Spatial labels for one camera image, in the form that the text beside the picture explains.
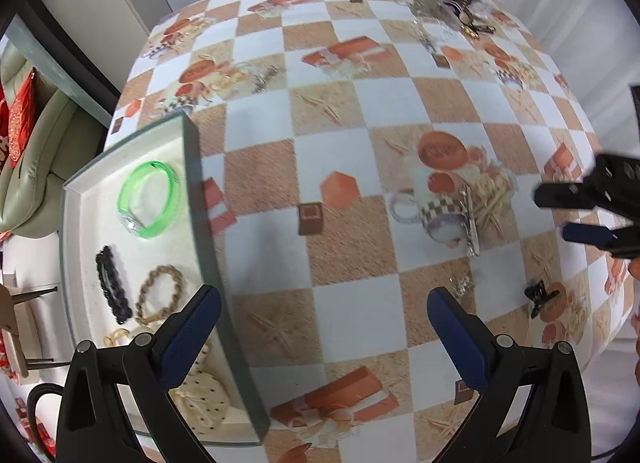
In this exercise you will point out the small silver charm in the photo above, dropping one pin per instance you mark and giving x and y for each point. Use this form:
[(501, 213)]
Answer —
[(264, 79)]

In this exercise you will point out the small black claw clip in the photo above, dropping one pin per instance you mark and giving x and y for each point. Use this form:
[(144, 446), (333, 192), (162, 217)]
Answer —
[(536, 295)]

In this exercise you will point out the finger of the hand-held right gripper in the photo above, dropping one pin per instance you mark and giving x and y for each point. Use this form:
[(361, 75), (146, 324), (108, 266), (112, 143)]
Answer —
[(585, 234), (610, 188)]

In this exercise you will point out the grey shallow tray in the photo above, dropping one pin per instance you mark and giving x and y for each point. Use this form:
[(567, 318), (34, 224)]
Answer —
[(90, 223)]

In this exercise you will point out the small silver earring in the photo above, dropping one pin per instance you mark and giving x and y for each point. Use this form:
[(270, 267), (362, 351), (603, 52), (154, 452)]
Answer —
[(462, 285)]

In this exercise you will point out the red patterned cushion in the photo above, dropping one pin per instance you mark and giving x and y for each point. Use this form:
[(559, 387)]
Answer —
[(21, 118), (3, 133)]

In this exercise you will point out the silver metal hair clip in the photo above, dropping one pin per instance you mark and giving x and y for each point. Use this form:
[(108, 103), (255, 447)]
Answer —
[(471, 223)]

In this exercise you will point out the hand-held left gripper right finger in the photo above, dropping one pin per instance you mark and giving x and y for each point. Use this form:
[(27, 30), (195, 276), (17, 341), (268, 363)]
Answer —
[(460, 338)]

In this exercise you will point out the wooden chair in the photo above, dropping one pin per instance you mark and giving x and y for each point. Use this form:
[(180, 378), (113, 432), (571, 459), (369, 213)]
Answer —
[(15, 338)]

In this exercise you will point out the cream polka dot scrunchie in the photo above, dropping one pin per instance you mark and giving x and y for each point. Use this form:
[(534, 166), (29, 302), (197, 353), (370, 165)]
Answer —
[(205, 398)]

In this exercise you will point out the beige leather sofa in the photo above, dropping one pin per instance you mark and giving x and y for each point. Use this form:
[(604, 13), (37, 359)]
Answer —
[(55, 143)]

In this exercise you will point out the small metal clasp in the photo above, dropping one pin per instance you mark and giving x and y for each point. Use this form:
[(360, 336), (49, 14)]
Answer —
[(431, 48)]

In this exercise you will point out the green translucent bangle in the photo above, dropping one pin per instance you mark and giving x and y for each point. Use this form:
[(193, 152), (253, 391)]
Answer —
[(170, 208)]

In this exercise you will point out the dark slim hair clip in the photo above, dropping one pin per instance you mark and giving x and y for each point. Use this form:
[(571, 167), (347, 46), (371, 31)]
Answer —
[(479, 29)]

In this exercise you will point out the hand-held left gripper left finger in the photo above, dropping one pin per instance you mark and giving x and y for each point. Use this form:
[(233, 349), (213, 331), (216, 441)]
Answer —
[(192, 338)]

